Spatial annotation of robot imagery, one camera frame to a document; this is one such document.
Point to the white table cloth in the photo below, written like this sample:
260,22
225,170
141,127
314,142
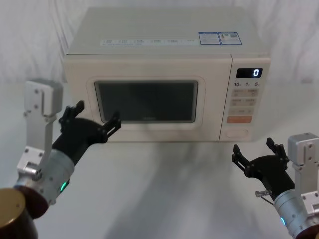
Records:
162,186

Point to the white curtain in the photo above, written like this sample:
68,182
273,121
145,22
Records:
30,37

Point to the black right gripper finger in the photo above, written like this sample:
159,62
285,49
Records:
240,159
277,149

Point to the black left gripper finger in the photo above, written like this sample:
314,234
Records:
111,127
74,110

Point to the oven control panel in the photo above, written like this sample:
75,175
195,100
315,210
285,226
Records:
244,104

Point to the cream microwave oven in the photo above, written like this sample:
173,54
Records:
149,37

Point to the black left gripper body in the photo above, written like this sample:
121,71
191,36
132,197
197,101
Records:
74,137

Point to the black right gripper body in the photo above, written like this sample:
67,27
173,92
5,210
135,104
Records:
271,174

